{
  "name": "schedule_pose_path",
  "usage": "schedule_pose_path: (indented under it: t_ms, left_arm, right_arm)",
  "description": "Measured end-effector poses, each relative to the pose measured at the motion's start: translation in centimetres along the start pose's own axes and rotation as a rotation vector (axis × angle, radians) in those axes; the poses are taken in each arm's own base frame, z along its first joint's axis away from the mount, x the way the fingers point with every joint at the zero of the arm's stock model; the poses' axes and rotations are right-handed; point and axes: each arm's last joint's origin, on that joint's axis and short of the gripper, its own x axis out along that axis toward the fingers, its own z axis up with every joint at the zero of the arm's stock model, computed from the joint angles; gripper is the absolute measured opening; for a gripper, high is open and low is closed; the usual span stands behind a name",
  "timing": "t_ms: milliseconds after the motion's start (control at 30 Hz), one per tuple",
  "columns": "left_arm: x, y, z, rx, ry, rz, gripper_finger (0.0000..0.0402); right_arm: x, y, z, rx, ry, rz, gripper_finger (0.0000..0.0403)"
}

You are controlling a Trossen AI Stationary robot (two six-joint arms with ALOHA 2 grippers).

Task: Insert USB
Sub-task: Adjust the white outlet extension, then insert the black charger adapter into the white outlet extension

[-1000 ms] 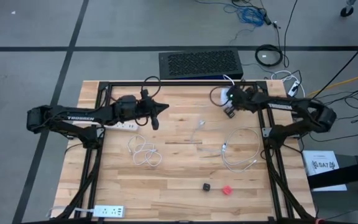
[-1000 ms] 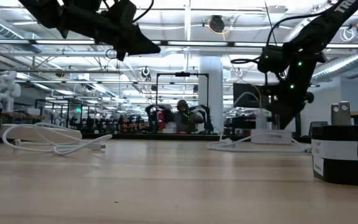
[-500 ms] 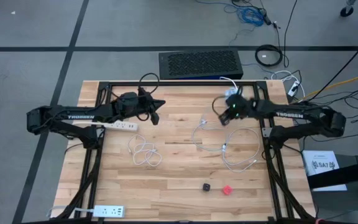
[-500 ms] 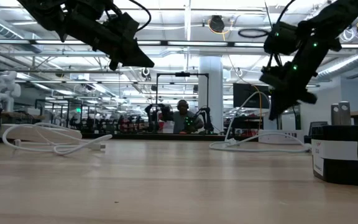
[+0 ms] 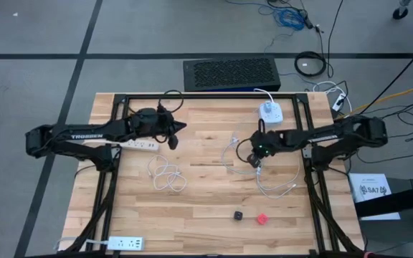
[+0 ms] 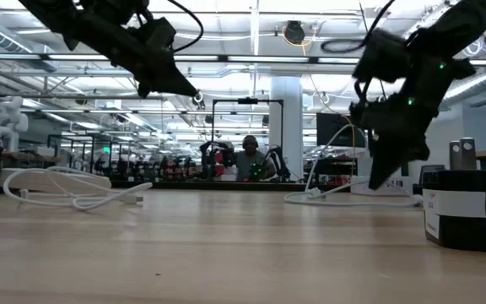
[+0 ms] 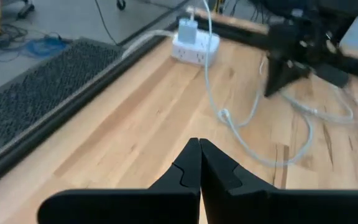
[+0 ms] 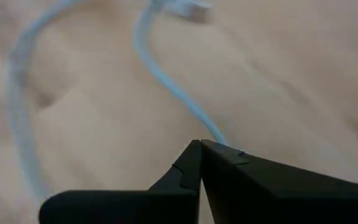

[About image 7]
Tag white square power strip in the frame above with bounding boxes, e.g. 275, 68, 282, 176
171, 29, 221, 67

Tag blue cable coil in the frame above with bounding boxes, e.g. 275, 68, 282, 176
22, 35, 70, 58

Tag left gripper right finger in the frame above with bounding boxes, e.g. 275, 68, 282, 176
200, 138, 358, 224

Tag light blue wall charger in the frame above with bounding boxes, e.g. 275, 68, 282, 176
177, 17, 198, 45

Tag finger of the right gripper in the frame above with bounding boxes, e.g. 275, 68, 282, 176
314, 63, 351, 88
264, 58, 310, 97

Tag white USB cable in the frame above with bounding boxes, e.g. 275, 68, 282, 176
278, 90, 358, 125

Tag black perforated computer case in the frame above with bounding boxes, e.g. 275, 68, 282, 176
0, 37, 127, 162

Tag black floor cable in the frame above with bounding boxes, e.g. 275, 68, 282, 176
94, 0, 120, 47

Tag yellow floor cable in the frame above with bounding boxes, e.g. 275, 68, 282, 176
213, 0, 225, 14

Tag white power strip cord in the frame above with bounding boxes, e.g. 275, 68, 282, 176
121, 28, 177, 60

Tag light blue braided cable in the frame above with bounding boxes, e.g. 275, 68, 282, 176
186, 0, 315, 167

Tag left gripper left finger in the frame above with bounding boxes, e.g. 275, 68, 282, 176
37, 138, 201, 224

